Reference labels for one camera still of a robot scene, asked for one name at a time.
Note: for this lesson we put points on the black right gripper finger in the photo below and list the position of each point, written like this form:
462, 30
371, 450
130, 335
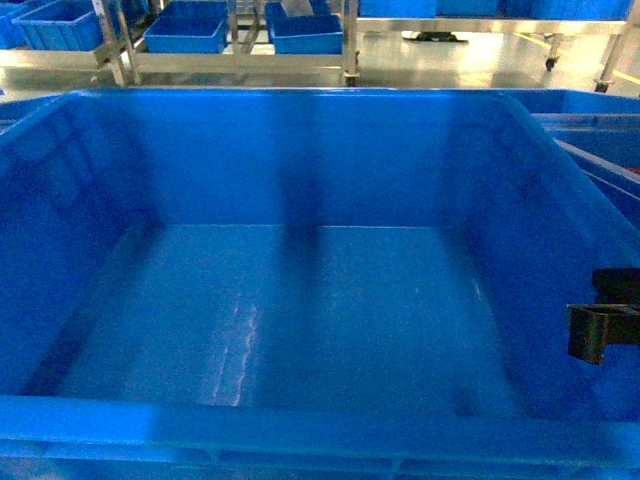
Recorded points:
612, 320

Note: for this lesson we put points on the large blue plastic crate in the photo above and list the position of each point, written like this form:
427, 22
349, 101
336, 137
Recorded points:
303, 284

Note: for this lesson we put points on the blue bin with red packets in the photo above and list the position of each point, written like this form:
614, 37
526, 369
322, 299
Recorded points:
618, 183

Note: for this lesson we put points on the empty blue bin behind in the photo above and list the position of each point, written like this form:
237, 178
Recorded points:
563, 109

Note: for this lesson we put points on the row of blue bins top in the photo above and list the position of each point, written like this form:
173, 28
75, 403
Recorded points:
596, 10

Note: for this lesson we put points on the blue bin right far rack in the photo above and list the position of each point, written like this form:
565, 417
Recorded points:
321, 33

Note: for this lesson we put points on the blue bin rack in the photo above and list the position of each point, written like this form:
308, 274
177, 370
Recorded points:
189, 27
321, 33

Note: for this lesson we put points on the blue bin centre far rack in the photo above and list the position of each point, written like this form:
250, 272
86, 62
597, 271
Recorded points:
189, 27

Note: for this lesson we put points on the metal rack with casters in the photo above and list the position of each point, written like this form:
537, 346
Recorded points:
123, 52

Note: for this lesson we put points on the blue bin on far rack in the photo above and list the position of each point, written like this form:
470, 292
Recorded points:
61, 26

